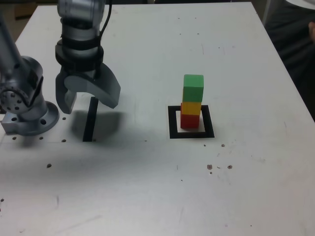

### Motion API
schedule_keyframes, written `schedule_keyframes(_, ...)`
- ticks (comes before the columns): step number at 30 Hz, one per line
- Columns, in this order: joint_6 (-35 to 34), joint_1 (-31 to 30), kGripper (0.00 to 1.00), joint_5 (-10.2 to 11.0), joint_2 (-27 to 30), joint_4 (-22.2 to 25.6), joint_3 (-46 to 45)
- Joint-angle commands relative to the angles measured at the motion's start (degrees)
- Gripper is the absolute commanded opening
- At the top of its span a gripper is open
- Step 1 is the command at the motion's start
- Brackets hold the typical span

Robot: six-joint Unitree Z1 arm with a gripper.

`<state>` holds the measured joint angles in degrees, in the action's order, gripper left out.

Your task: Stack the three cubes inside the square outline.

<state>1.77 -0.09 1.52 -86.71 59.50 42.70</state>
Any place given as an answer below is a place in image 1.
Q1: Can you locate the red cube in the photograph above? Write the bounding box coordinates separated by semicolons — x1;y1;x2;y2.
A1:
180;103;200;129

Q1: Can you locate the black tape square outline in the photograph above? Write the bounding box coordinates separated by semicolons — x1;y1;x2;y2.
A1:
167;105;215;139

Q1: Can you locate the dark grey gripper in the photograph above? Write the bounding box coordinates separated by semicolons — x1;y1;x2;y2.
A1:
55;62;122;114

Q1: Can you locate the green cube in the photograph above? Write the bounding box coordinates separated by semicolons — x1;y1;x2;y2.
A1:
182;74;205;103

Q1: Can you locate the yellow cube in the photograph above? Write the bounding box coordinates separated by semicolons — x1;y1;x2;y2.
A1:
181;101;202;116

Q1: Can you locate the person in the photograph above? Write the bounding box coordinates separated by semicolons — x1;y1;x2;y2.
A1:
263;0;315;123

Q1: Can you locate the person's hand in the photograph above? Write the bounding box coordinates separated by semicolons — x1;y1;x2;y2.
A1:
308;21;315;44

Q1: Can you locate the brown cardboard box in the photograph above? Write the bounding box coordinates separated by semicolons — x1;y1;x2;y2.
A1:
14;3;37;21

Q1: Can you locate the black tape strip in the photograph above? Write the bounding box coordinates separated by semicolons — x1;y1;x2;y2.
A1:
82;97;99;143

